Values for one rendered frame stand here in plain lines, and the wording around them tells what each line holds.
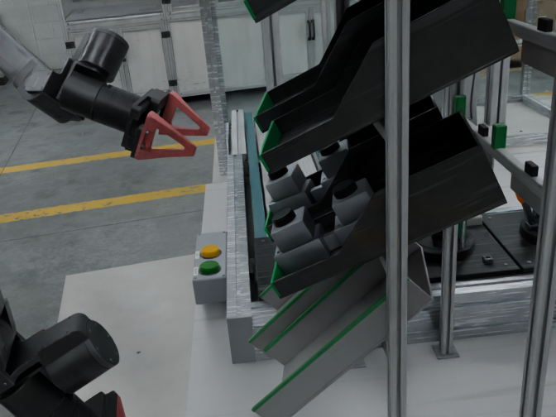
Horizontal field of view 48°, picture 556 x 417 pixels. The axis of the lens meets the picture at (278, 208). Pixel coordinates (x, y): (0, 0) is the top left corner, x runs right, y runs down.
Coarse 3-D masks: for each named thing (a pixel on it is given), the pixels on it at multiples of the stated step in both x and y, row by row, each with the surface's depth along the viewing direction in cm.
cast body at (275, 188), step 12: (288, 168) 92; (276, 180) 90; (288, 180) 90; (300, 180) 91; (276, 192) 91; (288, 192) 91; (300, 192) 90; (312, 192) 92; (324, 192) 91; (276, 204) 92; (288, 204) 92; (300, 204) 91; (312, 204) 91
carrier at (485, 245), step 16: (464, 224) 121; (480, 224) 136; (432, 240) 127; (464, 240) 122; (480, 240) 130; (432, 256) 123; (464, 256) 123; (480, 256) 124; (496, 256) 123; (432, 272) 120; (464, 272) 119; (480, 272) 118; (496, 272) 119; (512, 272) 119
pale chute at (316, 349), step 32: (416, 256) 83; (352, 288) 88; (384, 288) 85; (416, 288) 72; (320, 320) 91; (352, 320) 86; (384, 320) 75; (288, 352) 94; (320, 352) 78; (352, 352) 77; (288, 384) 80; (320, 384) 80; (288, 416) 82
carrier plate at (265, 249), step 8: (256, 240) 138; (264, 240) 137; (256, 248) 134; (264, 248) 134; (272, 248) 134; (256, 256) 131; (264, 256) 130; (272, 256) 130; (256, 264) 128; (264, 264) 128; (272, 264) 127; (256, 272) 125; (264, 272) 125; (272, 272) 124; (264, 280) 122; (264, 288) 119
